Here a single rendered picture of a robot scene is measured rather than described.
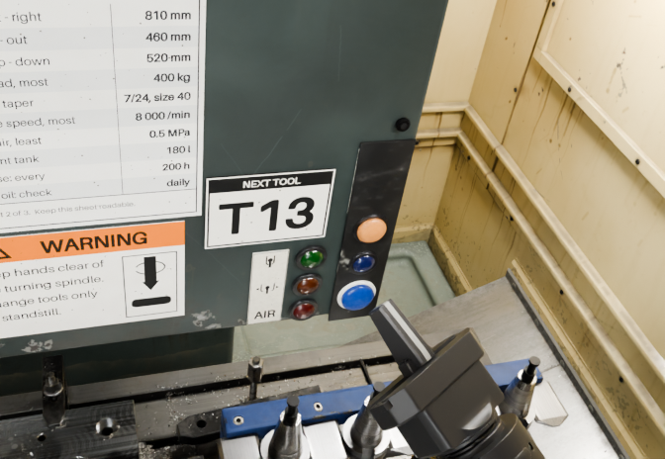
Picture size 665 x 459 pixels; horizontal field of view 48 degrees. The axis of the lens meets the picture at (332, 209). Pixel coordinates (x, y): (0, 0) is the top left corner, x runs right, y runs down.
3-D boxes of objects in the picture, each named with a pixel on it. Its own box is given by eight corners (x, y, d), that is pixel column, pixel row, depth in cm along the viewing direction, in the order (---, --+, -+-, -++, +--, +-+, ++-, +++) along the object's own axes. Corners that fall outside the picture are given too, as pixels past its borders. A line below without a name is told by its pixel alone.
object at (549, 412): (571, 424, 107) (573, 420, 106) (538, 430, 105) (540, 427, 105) (547, 384, 112) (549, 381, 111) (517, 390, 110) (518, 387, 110)
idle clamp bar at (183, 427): (323, 426, 137) (327, 405, 133) (181, 463, 128) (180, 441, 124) (314, 404, 141) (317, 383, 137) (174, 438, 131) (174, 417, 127)
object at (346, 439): (383, 424, 104) (387, 413, 102) (389, 464, 99) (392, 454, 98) (338, 423, 103) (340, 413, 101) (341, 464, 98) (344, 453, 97)
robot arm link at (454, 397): (495, 314, 65) (576, 432, 64) (430, 343, 72) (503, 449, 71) (403, 395, 57) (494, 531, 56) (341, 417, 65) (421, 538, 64)
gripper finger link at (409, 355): (389, 300, 64) (430, 361, 63) (369, 311, 66) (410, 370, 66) (377, 309, 63) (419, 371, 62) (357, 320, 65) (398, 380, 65)
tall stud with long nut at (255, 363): (260, 408, 139) (265, 363, 130) (245, 411, 138) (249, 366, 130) (257, 396, 141) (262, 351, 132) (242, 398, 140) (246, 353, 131)
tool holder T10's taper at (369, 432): (380, 419, 101) (389, 389, 97) (385, 448, 98) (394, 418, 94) (348, 418, 101) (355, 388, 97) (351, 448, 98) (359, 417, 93)
